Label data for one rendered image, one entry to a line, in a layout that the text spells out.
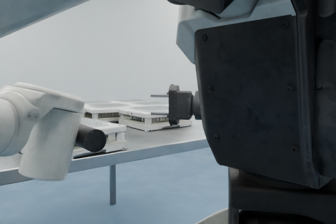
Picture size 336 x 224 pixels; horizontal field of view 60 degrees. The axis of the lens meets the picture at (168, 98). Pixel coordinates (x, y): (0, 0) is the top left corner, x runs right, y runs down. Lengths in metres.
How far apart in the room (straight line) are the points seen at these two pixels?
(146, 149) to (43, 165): 0.52
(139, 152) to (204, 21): 0.62
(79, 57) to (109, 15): 0.77
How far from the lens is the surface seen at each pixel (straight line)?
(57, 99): 0.39
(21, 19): 0.22
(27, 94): 0.38
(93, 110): 1.39
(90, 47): 4.50
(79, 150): 0.81
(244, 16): 0.32
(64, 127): 0.42
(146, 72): 4.46
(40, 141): 0.43
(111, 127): 0.85
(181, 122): 1.29
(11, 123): 0.35
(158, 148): 0.93
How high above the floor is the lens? 1.03
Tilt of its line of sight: 3 degrees down
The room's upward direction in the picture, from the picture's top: straight up
